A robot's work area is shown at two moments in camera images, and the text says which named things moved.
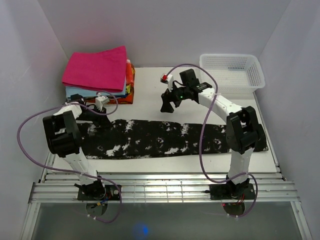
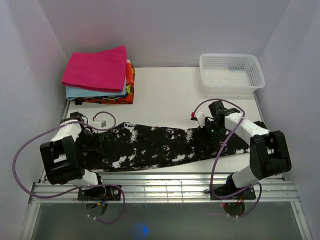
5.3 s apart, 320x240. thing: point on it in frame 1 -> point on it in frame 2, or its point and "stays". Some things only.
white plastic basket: [235, 73] stays
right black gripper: [167, 97] -> [210, 138]
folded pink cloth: [104, 71] stays
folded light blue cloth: [86, 92] stays
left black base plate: [112, 193] stays
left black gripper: [102, 119] -> [96, 147]
